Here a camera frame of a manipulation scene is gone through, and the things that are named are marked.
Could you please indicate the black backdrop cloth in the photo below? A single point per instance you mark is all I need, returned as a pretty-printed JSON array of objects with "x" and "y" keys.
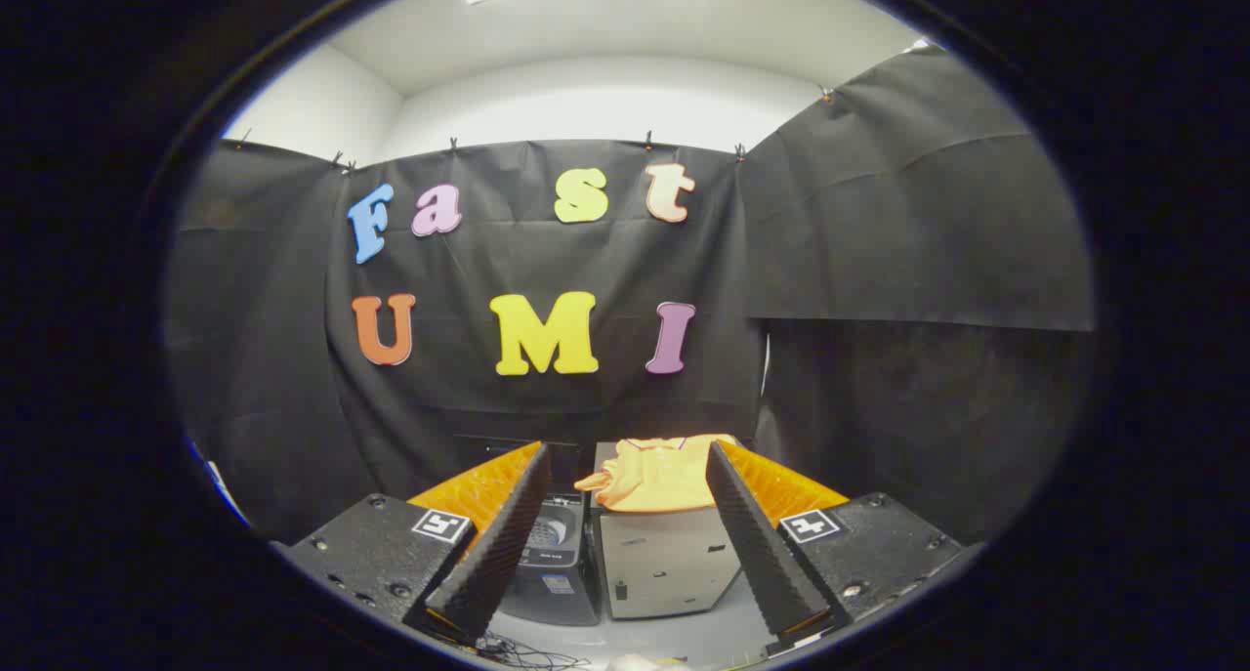
[{"x": 488, "y": 261}]

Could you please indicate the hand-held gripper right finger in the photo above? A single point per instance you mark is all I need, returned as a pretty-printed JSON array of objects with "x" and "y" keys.
[{"x": 757, "y": 544}]

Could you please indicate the grey cabinet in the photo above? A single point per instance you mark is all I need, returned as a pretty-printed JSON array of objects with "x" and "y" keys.
[{"x": 664, "y": 564}]

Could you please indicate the orange polo shirt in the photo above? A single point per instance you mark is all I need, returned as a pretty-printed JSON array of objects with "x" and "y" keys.
[{"x": 654, "y": 481}]

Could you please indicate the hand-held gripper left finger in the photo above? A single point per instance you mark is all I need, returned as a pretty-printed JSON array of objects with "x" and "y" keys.
[{"x": 503, "y": 544}]

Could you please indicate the dark washing machine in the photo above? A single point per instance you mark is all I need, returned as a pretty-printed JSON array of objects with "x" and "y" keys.
[{"x": 562, "y": 564}]

